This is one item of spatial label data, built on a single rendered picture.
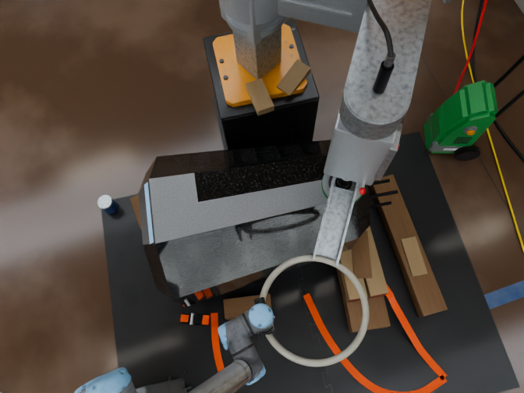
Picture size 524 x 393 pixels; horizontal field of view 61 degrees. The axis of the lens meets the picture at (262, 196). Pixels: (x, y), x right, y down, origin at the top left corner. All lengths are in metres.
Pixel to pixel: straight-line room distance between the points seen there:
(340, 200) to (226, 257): 0.66
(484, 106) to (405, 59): 1.52
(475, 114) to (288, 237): 1.47
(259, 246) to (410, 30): 1.25
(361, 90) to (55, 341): 2.56
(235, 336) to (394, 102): 1.00
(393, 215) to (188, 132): 1.62
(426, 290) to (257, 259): 1.20
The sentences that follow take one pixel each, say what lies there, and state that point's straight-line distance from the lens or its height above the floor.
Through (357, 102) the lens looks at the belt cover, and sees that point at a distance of 1.52.
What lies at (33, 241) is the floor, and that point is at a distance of 3.55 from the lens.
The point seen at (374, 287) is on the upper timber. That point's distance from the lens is 2.86.
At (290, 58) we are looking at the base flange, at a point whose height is 0.78.
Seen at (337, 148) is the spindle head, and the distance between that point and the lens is 1.75.
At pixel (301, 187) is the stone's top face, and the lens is 2.30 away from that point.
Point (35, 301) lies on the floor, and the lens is 3.44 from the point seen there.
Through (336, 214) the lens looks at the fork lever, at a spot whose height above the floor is 1.00.
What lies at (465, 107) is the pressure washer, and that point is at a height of 0.51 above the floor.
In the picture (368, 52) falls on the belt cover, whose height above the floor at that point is 1.74.
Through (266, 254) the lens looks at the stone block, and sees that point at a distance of 2.35.
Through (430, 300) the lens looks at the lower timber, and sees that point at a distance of 3.06.
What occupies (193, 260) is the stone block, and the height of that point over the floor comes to 0.77.
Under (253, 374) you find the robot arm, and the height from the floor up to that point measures 1.28.
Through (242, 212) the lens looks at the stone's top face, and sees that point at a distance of 2.26.
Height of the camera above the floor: 3.01
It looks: 70 degrees down
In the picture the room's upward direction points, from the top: 6 degrees counter-clockwise
